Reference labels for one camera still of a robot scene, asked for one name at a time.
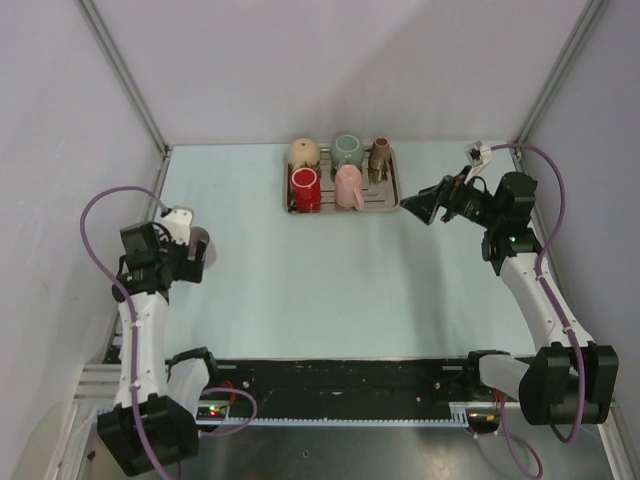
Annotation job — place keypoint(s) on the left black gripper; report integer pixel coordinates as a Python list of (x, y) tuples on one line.
[(188, 269)]

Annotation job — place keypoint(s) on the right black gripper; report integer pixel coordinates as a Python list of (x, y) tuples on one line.
[(448, 193)]

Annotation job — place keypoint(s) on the mauve ceramic cup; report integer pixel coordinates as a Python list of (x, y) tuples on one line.
[(209, 247)]

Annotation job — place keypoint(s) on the pink ceramic mug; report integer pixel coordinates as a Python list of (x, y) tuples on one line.
[(348, 191)]

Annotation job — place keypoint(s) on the red ceramic mug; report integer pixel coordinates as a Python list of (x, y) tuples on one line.
[(305, 191)]

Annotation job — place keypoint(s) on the beige ceramic mug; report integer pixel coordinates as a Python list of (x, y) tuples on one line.
[(303, 152)]

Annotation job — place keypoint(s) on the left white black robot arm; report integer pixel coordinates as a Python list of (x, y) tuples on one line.
[(153, 421)]

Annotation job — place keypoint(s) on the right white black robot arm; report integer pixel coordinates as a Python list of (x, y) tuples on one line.
[(571, 378)]

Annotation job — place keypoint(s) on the green ceramic mug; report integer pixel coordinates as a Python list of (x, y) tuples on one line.
[(347, 150)]

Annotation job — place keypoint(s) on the brown ceramic cup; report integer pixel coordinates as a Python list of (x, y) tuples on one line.
[(379, 157)]

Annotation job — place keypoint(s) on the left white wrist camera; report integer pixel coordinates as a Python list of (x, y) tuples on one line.
[(178, 221)]

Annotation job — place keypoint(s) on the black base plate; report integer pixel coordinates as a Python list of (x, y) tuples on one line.
[(353, 390)]

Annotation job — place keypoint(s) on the left aluminium frame post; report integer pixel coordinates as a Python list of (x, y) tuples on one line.
[(121, 71)]

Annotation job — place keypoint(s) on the aluminium frame post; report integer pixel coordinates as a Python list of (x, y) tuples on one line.
[(121, 71), (569, 54)]

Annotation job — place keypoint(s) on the grey slotted cable duct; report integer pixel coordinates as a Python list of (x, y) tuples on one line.
[(457, 417)]

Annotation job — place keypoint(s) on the right aluminium frame post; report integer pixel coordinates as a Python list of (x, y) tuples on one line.
[(569, 54)]

